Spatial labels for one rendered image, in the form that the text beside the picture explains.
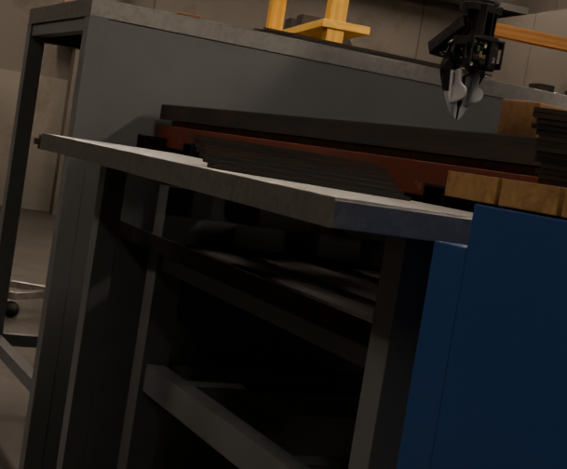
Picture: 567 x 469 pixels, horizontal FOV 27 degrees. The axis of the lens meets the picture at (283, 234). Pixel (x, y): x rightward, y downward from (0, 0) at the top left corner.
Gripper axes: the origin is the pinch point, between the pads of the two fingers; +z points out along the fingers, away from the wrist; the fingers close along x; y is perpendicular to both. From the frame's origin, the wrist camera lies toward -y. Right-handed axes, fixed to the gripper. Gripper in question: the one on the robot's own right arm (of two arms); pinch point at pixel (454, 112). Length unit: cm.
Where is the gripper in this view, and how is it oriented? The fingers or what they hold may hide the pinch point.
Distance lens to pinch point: 222.3
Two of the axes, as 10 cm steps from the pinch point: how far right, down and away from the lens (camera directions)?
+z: -1.7, 9.8, 0.6
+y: 4.3, 1.2, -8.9
